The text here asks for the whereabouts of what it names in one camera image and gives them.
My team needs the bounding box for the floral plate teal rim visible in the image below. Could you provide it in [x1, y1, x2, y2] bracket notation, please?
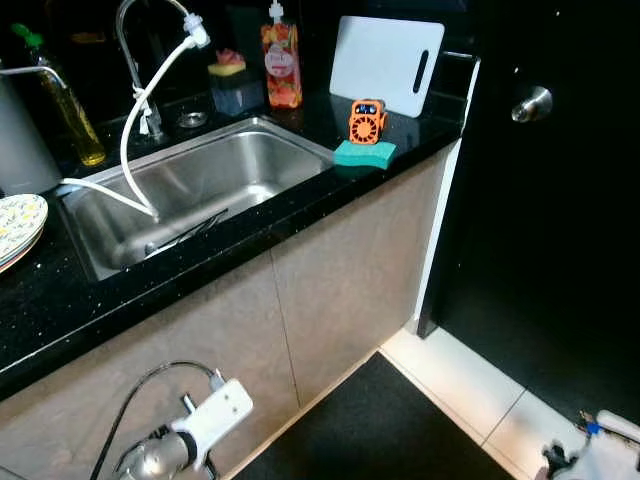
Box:
[0, 193, 49, 253]

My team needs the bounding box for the black door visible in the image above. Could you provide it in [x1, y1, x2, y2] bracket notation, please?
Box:
[415, 0, 640, 426]

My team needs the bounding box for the steel door knob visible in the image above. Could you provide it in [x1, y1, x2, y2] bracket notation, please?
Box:
[511, 86, 554, 124]

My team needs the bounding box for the green sponge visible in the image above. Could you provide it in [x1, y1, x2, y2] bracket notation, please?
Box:
[332, 138, 398, 169]

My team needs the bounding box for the orange handheld fan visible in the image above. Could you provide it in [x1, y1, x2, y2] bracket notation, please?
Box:
[348, 98, 389, 146]

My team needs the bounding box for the white cutting board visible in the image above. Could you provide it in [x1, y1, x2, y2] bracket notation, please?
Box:
[330, 15, 446, 119]

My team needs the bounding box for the black floor mat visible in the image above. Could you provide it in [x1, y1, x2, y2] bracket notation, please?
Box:
[232, 350, 513, 480]

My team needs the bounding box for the orange dish soap bottle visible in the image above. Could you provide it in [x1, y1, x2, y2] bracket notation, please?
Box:
[261, 0, 304, 109]

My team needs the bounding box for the stainless steel sink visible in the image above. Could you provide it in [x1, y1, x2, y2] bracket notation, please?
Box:
[55, 115, 336, 283]

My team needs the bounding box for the dark sponge holder box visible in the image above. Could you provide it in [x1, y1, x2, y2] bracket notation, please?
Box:
[208, 70, 266, 116]

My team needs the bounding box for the beige cabinet front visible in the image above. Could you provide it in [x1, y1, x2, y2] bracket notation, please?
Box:
[0, 140, 456, 480]

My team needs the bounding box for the pink yellow sponge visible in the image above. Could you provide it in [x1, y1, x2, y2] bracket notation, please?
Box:
[208, 48, 247, 78]

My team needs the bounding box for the chrome faucet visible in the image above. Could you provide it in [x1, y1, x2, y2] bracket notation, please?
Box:
[113, 0, 191, 141]

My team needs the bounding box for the yellow oil bottle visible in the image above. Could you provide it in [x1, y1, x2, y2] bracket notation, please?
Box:
[10, 22, 108, 168]

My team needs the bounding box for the plate with brown rim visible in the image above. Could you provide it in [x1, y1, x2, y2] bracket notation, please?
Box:
[0, 235, 47, 274]

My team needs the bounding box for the grey thermos jug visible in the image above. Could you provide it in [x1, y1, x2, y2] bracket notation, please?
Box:
[0, 75, 61, 196]

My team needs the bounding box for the slim curved metal spout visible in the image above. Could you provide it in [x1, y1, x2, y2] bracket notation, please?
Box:
[0, 62, 68, 91]

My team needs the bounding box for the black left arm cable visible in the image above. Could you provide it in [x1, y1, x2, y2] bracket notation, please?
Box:
[88, 360, 229, 480]

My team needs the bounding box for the white faucet hose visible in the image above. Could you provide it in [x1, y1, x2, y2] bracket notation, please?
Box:
[118, 22, 211, 217]

